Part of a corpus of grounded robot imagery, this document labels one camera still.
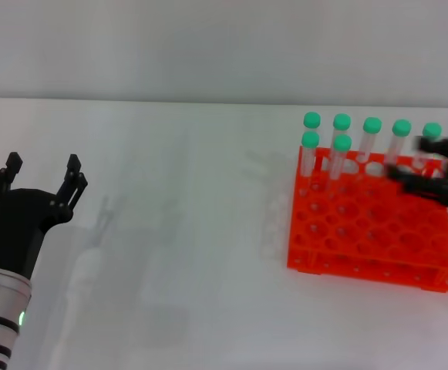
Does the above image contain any orange test tube rack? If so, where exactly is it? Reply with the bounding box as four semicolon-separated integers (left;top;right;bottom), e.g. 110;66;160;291
286;145;448;294

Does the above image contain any clear test tube green cap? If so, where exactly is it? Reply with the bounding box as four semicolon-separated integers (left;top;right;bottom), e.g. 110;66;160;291
385;119;413;167
299;130;321;190
302;111;324;170
356;116;383;163
331;113;352;140
328;133;353;193
416;122;443;170

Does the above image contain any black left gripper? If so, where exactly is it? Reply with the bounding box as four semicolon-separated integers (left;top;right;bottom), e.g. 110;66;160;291
0;152;89;281

